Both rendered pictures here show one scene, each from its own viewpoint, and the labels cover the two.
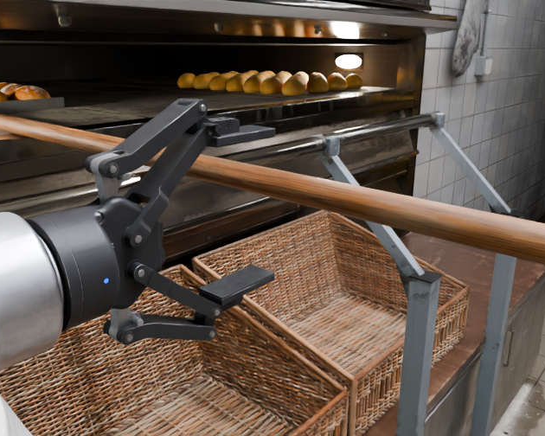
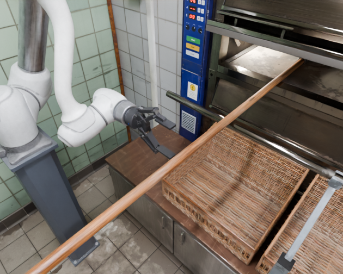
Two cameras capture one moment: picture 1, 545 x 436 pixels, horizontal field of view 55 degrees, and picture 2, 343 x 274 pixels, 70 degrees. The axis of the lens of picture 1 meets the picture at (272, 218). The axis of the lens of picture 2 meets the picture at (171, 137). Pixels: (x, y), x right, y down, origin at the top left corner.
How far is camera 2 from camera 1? 0.88 m
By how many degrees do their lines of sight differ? 80
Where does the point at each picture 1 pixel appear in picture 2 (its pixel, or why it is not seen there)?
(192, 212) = (332, 157)
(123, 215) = (139, 118)
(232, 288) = (160, 150)
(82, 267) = (126, 119)
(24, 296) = (118, 116)
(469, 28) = not seen: outside the picture
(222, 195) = not seen: outside the picture
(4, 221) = (125, 106)
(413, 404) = not seen: outside the picture
